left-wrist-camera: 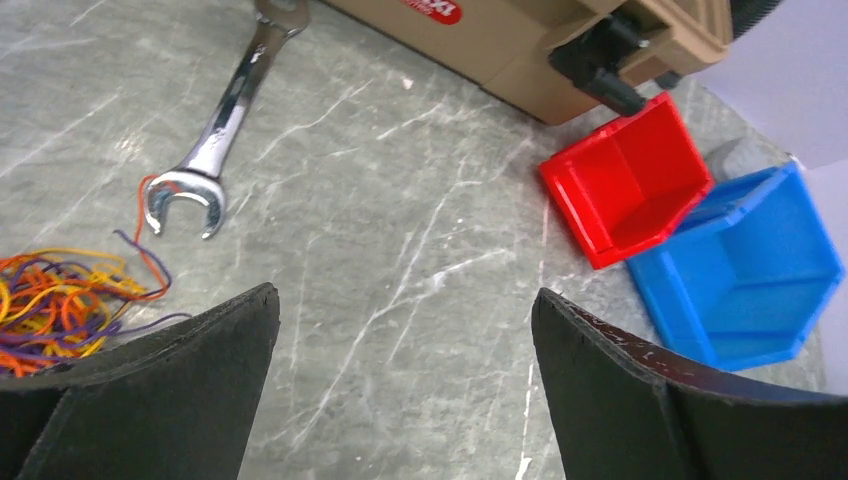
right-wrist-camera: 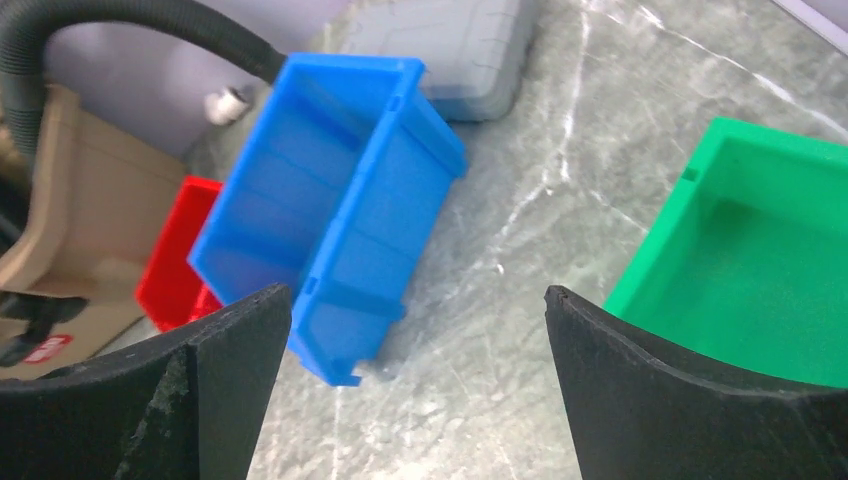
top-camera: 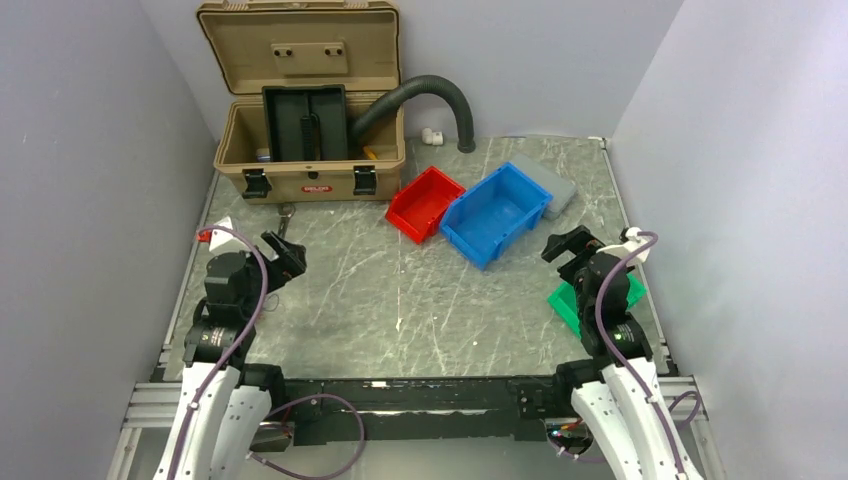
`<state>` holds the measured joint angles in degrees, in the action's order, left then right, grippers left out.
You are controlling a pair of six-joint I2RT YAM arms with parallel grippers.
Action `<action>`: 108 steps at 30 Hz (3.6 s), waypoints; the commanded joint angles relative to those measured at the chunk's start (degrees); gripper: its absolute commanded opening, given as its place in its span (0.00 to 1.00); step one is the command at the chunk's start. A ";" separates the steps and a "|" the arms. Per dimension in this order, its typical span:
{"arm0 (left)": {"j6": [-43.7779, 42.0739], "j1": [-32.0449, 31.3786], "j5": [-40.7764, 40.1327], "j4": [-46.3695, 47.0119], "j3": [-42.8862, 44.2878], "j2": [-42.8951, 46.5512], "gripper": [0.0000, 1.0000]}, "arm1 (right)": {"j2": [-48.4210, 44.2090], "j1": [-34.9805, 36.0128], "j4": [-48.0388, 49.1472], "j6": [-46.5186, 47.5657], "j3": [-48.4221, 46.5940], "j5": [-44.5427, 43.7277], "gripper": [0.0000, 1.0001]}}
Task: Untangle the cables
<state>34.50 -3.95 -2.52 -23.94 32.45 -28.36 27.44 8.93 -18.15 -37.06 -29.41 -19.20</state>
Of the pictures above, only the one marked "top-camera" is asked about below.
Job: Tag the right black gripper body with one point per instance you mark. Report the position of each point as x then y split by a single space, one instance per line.
581 243

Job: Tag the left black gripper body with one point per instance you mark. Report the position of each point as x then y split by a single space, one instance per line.
281 269

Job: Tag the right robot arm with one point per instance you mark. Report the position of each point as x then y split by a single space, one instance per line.
616 392

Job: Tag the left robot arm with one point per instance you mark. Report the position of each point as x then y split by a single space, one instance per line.
223 398

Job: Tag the silver wrench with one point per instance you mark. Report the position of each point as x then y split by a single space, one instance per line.
285 212

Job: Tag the grey plastic case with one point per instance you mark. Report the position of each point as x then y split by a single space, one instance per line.
562 189

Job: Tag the green plastic bin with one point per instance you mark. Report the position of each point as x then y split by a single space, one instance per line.
563 301

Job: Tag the blue plastic bin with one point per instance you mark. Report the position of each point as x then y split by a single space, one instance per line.
487 219

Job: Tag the yellow tool in toolbox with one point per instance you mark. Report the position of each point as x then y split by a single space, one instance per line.
369 153

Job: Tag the red plastic bin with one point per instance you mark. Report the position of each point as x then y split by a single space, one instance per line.
418 208

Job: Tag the black toolbox tray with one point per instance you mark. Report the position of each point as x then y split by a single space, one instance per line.
306 124

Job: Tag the white pipe fitting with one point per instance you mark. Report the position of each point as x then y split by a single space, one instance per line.
431 137

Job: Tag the tan plastic toolbox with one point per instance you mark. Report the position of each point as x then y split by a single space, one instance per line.
301 73

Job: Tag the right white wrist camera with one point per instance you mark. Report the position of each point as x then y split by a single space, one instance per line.
634 247

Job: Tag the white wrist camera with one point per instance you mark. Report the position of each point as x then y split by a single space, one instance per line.
634 247
220 242

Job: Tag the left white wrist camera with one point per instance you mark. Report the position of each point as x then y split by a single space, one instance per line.
220 242

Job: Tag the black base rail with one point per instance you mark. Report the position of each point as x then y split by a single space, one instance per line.
523 408

